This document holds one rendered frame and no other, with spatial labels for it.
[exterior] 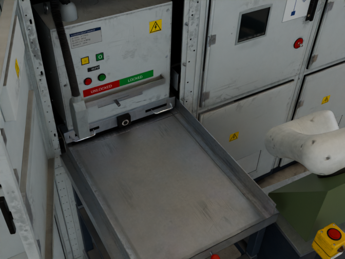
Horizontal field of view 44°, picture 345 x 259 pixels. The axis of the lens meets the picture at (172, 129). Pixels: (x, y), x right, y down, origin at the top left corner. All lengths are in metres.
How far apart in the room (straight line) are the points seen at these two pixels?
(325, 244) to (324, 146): 0.44
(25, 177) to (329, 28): 1.71
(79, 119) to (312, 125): 0.89
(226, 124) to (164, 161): 0.58
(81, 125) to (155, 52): 0.43
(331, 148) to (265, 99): 1.08
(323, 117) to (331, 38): 0.81
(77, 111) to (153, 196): 0.44
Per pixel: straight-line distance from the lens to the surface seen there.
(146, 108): 1.93
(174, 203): 1.64
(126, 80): 1.80
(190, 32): 1.79
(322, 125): 1.72
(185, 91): 1.95
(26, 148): 1.33
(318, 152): 1.29
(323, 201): 1.56
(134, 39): 1.72
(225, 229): 1.58
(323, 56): 2.49
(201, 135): 1.89
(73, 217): 2.17
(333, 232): 1.61
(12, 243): 2.13
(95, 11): 1.67
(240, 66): 2.05
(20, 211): 1.11
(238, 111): 2.25
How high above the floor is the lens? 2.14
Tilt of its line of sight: 42 degrees down
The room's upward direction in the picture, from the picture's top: 2 degrees clockwise
